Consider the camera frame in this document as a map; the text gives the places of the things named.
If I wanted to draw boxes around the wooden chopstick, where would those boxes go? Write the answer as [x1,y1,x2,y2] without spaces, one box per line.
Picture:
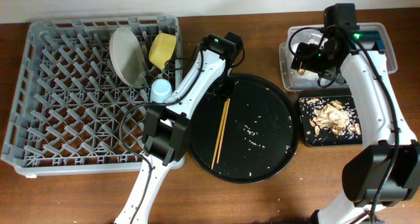
[211,98,230,169]
[216,98,230,163]

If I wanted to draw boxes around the gold snack wrapper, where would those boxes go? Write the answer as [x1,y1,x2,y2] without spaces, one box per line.
[297,69,305,76]

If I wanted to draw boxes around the food scraps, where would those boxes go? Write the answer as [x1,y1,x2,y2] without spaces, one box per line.
[302,98,362,139]

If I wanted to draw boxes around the blue plastic cup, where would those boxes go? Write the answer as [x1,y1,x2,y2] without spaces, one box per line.
[150,78,173,103]

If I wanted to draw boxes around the yellow bowl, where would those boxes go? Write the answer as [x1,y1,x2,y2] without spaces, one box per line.
[149,33,177,70]

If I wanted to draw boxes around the grey round plate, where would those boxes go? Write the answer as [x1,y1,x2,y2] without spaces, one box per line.
[109,27,146,88]

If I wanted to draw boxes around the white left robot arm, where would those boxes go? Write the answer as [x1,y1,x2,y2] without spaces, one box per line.
[115,32,245,223]

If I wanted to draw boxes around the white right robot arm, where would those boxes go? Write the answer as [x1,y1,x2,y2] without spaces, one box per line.
[289,3,419,223]

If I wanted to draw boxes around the grey dishwasher rack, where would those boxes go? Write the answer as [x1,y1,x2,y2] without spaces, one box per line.
[1,16,182,178]

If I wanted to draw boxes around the clear plastic bin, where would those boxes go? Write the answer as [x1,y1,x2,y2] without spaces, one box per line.
[279,22,398,91]

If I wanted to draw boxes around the black rectangular bin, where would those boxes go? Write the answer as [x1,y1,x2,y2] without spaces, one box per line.
[297,89,362,146]

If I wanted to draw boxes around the black round tray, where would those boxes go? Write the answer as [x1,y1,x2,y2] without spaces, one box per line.
[190,74,299,183]

